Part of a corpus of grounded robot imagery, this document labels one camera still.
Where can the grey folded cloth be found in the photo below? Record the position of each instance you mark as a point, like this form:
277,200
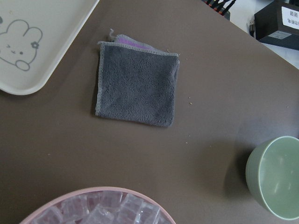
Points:
136,82

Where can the pink bowl of ice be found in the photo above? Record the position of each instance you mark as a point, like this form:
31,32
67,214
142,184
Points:
101,205

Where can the beige rabbit tray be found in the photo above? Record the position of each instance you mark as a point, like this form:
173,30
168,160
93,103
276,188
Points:
34,36

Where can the green bowl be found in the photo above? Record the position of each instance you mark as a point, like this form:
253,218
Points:
272,176

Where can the black power box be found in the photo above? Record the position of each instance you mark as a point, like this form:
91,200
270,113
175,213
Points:
278,24

